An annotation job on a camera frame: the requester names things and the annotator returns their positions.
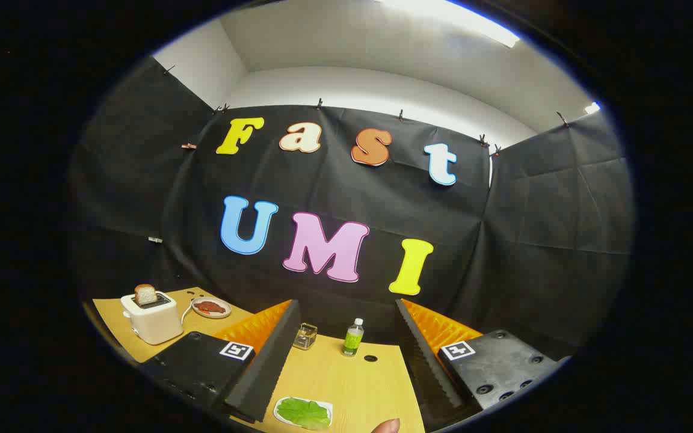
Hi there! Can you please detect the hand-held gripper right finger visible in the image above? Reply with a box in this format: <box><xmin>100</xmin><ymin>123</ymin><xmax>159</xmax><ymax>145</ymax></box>
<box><xmin>395</xmin><ymin>298</ymin><xmax>571</xmax><ymax>431</ymax></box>

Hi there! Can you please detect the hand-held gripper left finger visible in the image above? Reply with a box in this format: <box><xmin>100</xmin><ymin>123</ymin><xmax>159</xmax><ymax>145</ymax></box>
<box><xmin>140</xmin><ymin>299</ymin><xmax>302</xmax><ymax>424</ymax></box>

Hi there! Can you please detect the green lettuce leaf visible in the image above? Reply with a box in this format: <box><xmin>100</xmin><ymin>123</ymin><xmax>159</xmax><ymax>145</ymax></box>
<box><xmin>277</xmin><ymin>398</ymin><xmax>331</xmax><ymax>429</ymax></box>

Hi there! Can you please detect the round white plate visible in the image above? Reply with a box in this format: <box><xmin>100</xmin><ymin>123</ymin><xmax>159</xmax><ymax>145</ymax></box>
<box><xmin>191</xmin><ymin>296</ymin><xmax>232</xmax><ymax>319</ymax></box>

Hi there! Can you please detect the white square plate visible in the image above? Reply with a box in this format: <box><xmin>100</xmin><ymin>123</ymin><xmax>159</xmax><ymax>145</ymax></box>
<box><xmin>273</xmin><ymin>396</ymin><xmax>334</xmax><ymax>431</ymax></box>

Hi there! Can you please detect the green drink bottle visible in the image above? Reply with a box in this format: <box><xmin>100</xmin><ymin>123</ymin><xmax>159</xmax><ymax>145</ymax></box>
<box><xmin>342</xmin><ymin>318</ymin><xmax>365</xmax><ymax>357</ymax></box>

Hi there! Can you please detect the white toaster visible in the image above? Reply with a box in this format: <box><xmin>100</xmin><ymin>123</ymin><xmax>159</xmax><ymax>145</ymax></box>
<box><xmin>120</xmin><ymin>291</ymin><xmax>184</xmax><ymax>346</ymax></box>

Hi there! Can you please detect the black backdrop cloth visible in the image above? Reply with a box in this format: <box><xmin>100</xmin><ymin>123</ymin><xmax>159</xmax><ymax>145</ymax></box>
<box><xmin>67</xmin><ymin>57</ymin><xmax>635</xmax><ymax>361</ymax></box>

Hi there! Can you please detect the long ceiling light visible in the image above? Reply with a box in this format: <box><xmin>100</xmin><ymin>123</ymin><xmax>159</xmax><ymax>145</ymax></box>
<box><xmin>377</xmin><ymin>0</ymin><xmax>522</xmax><ymax>49</ymax></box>

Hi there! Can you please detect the metal wire holder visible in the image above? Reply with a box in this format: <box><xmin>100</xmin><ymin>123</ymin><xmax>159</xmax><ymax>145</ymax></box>
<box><xmin>293</xmin><ymin>323</ymin><xmax>318</xmax><ymax>351</ymax></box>

